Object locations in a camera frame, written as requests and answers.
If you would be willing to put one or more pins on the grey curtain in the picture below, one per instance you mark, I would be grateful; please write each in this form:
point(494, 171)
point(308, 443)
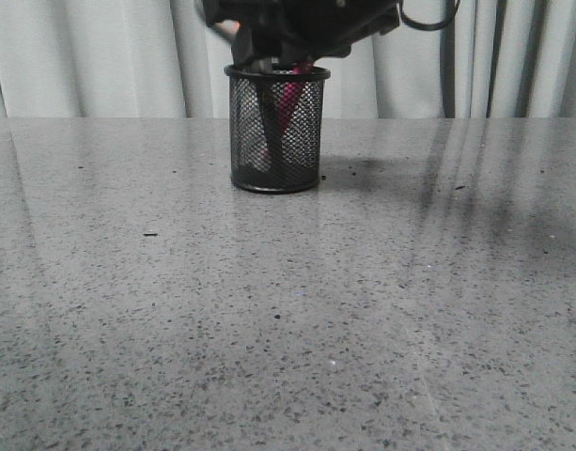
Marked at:
point(157, 59)

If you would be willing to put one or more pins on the black mesh pen cup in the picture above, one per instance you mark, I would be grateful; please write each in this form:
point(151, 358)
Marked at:
point(298, 163)

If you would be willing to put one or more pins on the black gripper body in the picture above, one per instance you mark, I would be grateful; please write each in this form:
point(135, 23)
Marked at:
point(295, 31)

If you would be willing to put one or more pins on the grey orange handled scissors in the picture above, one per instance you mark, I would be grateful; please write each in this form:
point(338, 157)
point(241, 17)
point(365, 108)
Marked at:
point(250, 53)

